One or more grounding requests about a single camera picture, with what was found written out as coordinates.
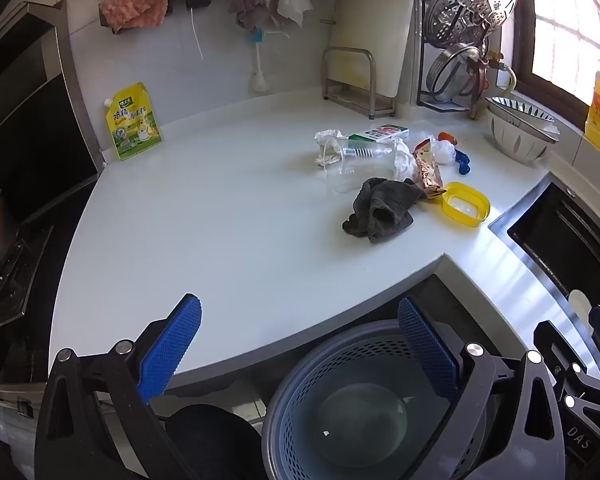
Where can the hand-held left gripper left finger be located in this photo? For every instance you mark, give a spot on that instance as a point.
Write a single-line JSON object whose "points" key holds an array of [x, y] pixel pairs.
{"points": [[172, 340]]}

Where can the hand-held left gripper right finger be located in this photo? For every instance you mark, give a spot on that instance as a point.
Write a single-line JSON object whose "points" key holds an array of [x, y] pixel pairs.
{"points": [[427, 350]]}

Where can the grey perforated waste bin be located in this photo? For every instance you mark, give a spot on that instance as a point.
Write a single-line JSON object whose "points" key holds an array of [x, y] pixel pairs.
{"points": [[330, 360]]}

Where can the dark grey rag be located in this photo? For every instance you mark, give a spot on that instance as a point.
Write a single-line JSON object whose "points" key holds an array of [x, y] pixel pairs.
{"points": [[380, 210]]}

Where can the yellow plastic lid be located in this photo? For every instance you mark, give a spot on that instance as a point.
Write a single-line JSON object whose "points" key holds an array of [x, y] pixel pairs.
{"points": [[467, 205]]}

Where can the red gold snack wrapper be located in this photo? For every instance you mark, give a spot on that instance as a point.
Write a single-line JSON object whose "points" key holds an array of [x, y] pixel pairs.
{"points": [[430, 175]]}

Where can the blue plastic piece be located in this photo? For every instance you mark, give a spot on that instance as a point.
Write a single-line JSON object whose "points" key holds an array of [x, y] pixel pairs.
{"points": [[462, 160]]}

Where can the clear plastic cup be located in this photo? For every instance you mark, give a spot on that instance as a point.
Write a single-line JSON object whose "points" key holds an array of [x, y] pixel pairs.
{"points": [[362, 152]]}

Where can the orange plastic piece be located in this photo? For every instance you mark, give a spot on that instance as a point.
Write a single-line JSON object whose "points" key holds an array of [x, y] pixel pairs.
{"points": [[447, 136]]}

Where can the white plastic object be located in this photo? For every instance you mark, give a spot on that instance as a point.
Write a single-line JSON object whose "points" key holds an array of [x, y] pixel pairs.
{"points": [[577, 305]]}

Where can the steel kitchen sink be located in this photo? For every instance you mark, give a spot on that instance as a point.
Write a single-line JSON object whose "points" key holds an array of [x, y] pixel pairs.
{"points": [[545, 240]]}

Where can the person's dark trousers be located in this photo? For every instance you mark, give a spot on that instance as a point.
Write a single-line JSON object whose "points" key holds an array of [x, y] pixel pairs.
{"points": [[215, 445]]}

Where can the black gas stove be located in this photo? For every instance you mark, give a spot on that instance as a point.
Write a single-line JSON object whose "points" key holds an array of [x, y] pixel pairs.
{"points": [[10, 270]]}

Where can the white crumpled plastic wad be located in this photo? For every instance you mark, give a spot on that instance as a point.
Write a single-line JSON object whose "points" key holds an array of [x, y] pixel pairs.
{"points": [[444, 151]]}

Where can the white leaf pattern colander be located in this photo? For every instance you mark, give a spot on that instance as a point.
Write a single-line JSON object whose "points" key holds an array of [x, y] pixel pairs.
{"points": [[517, 145]]}

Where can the yellow green seasoning pouch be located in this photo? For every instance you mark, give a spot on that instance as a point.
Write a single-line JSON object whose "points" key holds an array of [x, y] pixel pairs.
{"points": [[132, 125]]}

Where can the green white red carton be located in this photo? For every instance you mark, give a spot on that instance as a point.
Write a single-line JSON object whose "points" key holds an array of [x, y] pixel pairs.
{"points": [[380, 133]]}

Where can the crumpled white paper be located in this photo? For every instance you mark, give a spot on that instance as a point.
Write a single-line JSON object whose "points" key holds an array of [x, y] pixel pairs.
{"points": [[330, 137]]}

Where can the striped ceramic bowl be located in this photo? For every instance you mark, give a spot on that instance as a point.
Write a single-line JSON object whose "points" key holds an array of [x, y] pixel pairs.
{"points": [[522, 110]]}

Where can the metal cutting board holder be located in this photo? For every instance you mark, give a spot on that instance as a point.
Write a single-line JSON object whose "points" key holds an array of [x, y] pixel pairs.
{"points": [[375, 105]]}

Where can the blue white hanging brush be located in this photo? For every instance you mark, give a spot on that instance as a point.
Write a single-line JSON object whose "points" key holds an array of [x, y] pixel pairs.
{"points": [[258, 80]]}

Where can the glass pot lid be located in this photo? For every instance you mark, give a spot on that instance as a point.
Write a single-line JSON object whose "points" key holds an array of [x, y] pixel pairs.
{"points": [[452, 72]]}

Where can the black lid rack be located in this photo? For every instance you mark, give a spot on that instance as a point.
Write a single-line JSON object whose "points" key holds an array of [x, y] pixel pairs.
{"points": [[421, 60]]}

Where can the window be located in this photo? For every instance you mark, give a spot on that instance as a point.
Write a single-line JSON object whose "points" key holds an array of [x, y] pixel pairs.
{"points": [[570, 20]]}

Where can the white cutting board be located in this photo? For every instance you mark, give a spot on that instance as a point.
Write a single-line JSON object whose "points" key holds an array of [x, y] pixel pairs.
{"points": [[370, 20]]}

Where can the pink dish cloth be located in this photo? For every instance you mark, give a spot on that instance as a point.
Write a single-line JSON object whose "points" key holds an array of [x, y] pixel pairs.
{"points": [[140, 5]]}

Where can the grey hanging cloth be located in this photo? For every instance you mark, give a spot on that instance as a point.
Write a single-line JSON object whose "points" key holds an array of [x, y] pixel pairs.
{"points": [[250, 2]]}

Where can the metal steamer plate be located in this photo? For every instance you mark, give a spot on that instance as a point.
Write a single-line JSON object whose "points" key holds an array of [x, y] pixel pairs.
{"points": [[470, 0]]}

